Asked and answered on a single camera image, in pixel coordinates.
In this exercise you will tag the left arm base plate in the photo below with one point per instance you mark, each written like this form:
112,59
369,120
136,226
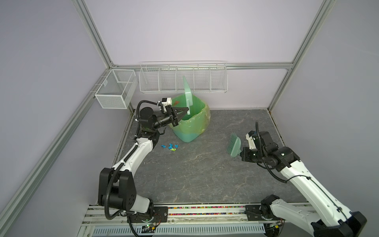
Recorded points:
154,215

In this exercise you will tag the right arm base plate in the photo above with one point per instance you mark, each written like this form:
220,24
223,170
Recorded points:
258,212

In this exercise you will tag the mint green dustpan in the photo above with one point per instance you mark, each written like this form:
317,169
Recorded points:
188,94

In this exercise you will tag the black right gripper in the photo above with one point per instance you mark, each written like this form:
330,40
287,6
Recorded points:
244,154

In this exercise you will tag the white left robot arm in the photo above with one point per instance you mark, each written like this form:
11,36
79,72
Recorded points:
117,190

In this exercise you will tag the blue green scraps near bin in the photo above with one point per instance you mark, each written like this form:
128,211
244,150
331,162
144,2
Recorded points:
171,147

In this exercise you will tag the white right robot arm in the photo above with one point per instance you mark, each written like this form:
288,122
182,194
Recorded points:
331,218

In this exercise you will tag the green lined trash bin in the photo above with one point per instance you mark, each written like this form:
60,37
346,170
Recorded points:
194,124

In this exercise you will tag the mint green hand brush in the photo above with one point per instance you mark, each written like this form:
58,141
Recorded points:
234,146

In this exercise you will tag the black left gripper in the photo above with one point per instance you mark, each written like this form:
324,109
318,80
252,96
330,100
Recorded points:
174,118

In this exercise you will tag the small white mesh basket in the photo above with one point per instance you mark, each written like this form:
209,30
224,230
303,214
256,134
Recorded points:
117,89

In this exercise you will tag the long white wire basket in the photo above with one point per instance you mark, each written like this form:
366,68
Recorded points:
173,76

